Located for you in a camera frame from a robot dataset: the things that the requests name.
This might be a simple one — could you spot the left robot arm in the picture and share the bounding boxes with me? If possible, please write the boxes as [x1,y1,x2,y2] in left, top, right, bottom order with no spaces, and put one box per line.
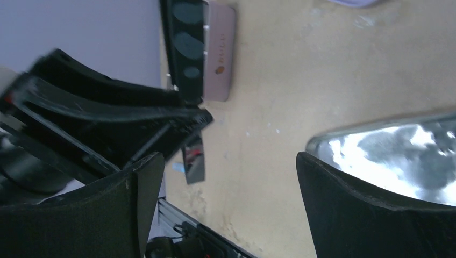
[1,1,212,176]

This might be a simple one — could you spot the black metal tongs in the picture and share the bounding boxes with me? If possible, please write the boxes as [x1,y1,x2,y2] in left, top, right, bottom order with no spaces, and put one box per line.
[181,134,205,185]

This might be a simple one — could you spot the silver metal box lid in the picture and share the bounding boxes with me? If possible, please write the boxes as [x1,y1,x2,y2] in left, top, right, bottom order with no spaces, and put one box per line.
[305,111,455,206]

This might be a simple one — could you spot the blue small marker cap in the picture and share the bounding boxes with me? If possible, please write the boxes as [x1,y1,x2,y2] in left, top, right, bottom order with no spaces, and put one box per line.
[172,163,186,174]

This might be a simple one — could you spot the purple plastic tray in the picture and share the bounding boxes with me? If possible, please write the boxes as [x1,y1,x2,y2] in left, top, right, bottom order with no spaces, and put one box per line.
[329,0,379,8]

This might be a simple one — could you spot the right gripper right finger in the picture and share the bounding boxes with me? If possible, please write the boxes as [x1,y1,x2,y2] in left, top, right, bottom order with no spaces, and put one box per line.
[296,152,455,257]

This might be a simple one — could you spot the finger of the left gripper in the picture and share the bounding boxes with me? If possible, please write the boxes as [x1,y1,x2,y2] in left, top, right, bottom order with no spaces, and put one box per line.
[1,48,213,175]

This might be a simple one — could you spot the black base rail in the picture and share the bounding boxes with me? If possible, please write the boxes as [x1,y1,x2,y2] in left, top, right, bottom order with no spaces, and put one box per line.
[144,198,254,258]

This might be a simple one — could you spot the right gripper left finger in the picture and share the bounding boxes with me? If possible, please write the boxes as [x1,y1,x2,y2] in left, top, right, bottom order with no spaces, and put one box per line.
[1,153,165,257]

